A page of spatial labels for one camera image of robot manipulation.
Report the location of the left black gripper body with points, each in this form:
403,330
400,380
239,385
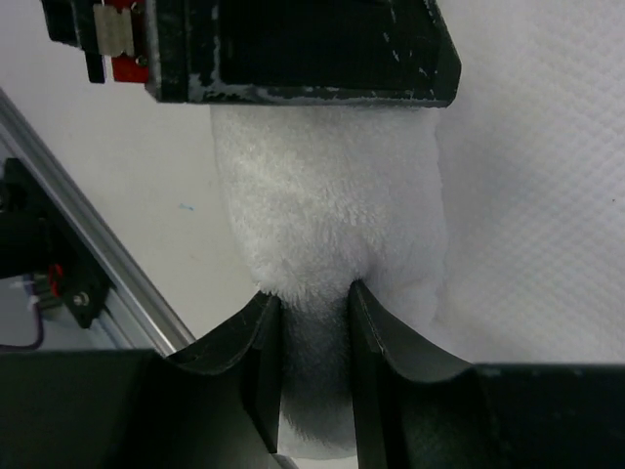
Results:
104,31

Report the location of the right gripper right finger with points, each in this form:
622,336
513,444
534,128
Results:
419,406

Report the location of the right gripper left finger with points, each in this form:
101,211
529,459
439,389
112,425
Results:
214,404

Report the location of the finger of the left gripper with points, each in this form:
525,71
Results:
301,53

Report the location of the white towel pile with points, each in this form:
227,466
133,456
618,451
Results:
494,227

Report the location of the aluminium mounting rail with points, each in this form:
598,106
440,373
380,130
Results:
135,313

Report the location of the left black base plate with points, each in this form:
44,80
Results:
36,238

